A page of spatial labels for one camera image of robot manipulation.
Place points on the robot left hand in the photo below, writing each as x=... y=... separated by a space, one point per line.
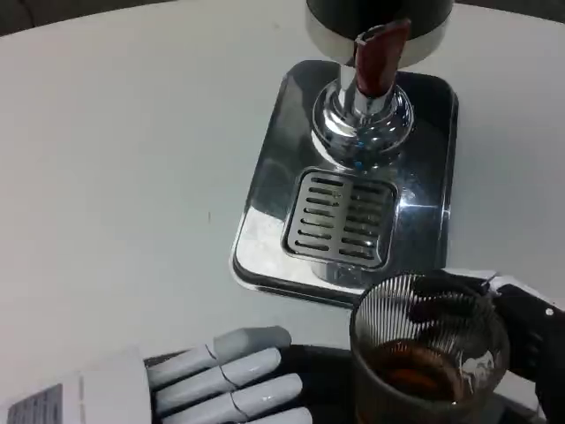
x=212 y=380

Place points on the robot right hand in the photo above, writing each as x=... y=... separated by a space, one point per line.
x=534 y=327

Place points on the clear ribbed glass cup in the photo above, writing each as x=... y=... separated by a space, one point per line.
x=424 y=371

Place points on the steel drip tray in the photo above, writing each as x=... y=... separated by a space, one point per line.
x=265 y=229

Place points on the slotted steel drain grid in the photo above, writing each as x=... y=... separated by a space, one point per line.
x=326 y=216

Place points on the black drink dispenser chrome stem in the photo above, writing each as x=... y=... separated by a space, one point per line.
x=348 y=101

